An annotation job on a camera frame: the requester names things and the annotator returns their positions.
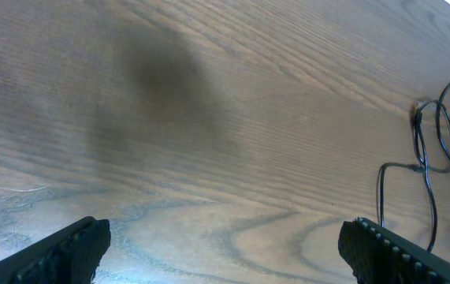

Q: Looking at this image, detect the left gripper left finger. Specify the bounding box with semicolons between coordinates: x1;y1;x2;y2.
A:
0;216;111;284

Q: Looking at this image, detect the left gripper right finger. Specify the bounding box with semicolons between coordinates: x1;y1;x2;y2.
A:
338;217;450;284

